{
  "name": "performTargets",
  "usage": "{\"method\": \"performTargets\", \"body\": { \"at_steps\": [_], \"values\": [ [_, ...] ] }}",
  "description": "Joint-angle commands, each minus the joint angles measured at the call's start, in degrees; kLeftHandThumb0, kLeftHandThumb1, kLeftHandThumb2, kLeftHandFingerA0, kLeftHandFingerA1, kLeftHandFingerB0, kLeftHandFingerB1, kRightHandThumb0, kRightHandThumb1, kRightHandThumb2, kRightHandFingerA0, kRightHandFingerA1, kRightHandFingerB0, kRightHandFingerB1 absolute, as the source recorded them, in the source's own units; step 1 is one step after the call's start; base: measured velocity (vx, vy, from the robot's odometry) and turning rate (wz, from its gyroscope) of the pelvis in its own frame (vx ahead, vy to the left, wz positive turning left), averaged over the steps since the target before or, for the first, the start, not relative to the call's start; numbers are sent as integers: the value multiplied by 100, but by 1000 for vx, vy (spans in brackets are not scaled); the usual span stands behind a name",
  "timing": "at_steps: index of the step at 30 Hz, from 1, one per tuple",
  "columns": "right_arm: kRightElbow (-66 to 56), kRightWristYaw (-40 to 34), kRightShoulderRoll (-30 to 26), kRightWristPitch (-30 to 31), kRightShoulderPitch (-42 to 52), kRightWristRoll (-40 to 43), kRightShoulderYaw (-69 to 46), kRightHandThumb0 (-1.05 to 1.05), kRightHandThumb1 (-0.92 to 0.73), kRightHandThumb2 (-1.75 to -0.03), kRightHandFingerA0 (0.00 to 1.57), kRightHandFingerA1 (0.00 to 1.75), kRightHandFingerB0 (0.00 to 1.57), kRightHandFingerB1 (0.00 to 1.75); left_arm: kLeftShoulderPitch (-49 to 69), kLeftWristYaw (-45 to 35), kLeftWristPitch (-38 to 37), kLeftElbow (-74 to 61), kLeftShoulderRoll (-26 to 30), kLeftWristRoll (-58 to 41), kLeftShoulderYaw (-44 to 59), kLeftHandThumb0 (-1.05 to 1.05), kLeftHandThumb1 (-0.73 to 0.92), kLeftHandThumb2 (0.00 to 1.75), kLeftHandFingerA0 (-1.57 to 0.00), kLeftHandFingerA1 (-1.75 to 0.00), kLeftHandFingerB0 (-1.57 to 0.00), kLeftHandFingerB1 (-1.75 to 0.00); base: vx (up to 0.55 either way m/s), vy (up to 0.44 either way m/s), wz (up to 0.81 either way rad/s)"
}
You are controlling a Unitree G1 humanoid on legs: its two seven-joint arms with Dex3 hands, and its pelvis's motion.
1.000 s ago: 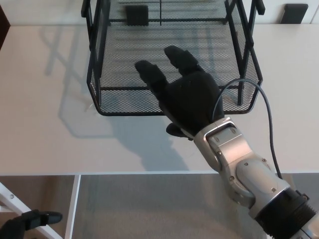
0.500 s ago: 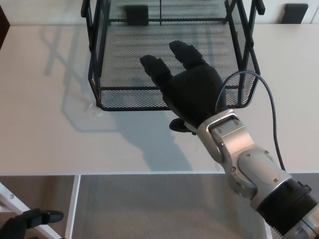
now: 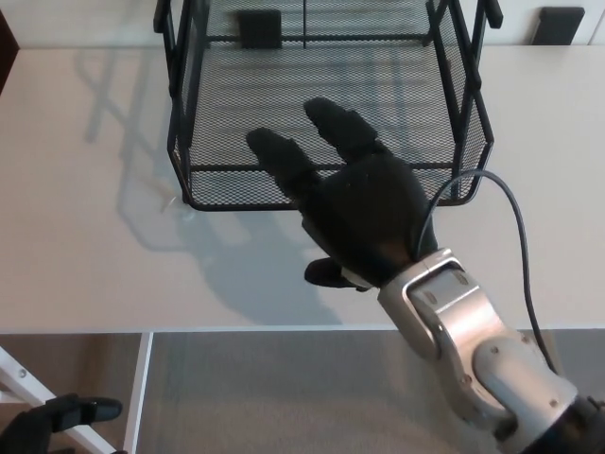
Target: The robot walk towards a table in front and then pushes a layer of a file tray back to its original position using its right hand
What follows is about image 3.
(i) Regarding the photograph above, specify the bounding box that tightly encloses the white metal-frame table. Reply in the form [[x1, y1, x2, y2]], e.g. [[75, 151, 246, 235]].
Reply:
[[0, 44, 605, 454]]

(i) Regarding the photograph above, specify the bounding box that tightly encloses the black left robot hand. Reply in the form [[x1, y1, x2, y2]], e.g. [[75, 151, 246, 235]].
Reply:
[[0, 394, 124, 454]]

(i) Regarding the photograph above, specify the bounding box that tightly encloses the white low cabinet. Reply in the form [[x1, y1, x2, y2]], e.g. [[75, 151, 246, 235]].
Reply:
[[0, 0, 605, 48]]

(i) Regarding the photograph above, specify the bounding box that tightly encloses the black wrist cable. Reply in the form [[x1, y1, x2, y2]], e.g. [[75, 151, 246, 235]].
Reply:
[[415, 169, 559, 375]]

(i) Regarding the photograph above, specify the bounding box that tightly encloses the black cabinet handle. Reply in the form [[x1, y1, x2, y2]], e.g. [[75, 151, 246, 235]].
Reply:
[[235, 11, 284, 49], [531, 7, 585, 46]]

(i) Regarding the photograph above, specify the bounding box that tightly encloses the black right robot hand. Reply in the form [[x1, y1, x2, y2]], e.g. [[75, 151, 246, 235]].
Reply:
[[245, 96, 439, 290]]

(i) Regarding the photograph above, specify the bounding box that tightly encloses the black file tray frame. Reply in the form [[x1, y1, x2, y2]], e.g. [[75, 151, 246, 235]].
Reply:
[[153, 0, 502, 200]]

